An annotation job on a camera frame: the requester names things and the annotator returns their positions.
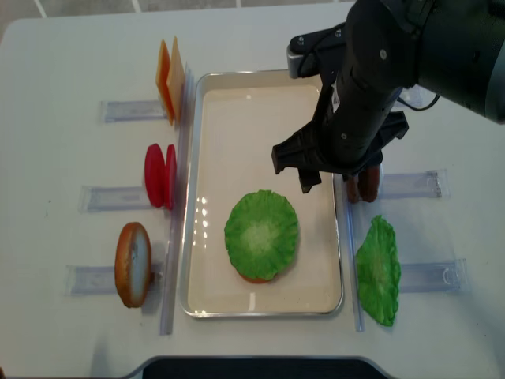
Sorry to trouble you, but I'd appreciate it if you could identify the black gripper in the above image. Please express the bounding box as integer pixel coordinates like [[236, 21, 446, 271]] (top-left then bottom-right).
[[271, 78, 409, 193]]

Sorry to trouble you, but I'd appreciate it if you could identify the green lettuce leaf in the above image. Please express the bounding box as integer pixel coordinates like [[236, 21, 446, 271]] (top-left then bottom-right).
[[356, 215, 402, 327], [224, 189, 299, 280]]

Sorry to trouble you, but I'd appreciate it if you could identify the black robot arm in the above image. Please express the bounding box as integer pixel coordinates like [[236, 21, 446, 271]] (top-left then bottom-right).
[[271, 1, 504, 192]]

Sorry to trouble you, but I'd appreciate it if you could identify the brown meat patty outer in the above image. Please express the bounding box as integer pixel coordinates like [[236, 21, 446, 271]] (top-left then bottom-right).
[[357, 166, 381, 202]]

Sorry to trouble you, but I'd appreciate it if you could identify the round bread slice in tray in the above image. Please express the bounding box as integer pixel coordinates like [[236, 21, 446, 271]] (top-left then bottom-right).
[[238, 273, 278, 284]]

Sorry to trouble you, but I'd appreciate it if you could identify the red tomato slice inner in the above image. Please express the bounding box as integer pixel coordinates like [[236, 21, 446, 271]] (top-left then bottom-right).
[[164, 144, 177, 210]]

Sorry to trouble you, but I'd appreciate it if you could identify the red tomato slice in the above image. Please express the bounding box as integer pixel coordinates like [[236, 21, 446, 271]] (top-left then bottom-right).
[[144, 144, 165, 208], [164, 144, 177, 210]]

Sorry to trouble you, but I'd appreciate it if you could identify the red tomato slice outer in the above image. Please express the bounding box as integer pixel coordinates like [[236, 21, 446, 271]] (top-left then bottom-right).
[[144, 144, 165, 208]]

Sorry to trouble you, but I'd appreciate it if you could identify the pale yellow cheese slice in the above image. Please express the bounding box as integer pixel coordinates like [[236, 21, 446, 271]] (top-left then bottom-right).
[[166, 36, 185, 125]]

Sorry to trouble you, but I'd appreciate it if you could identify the orange cheese slice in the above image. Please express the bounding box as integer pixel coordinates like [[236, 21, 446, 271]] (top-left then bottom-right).
[[155, 39, 174, 126]]

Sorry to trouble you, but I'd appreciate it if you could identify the white rectangular metal tray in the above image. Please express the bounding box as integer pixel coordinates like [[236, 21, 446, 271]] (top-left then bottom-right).
[[179, 70, 344, 318]]

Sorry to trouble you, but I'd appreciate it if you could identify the right clear acrylic rack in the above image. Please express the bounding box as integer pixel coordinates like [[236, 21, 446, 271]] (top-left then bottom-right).
[[332, 170, 470, 332]]

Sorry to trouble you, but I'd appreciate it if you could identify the clear acrylic rack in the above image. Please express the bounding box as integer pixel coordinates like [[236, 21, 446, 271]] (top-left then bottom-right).
[[65, 63, 196, 336], [332, 170, 470, 332]]

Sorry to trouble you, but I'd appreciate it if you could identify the upright bun slice left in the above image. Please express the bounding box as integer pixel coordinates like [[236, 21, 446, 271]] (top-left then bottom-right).
[[114, 222, 152, 308]]

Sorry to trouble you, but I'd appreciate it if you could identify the left clear acrylic rack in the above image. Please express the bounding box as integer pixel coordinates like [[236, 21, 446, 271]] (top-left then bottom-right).
[[65, 63, 196, 336]]

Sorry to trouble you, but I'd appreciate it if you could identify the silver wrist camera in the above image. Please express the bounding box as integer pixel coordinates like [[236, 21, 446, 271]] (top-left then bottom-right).
[[286, 23, 348, 80]]

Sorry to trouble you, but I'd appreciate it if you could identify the black cable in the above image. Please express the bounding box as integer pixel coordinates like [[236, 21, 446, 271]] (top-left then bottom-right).
[[394, 87, 441, 111]]

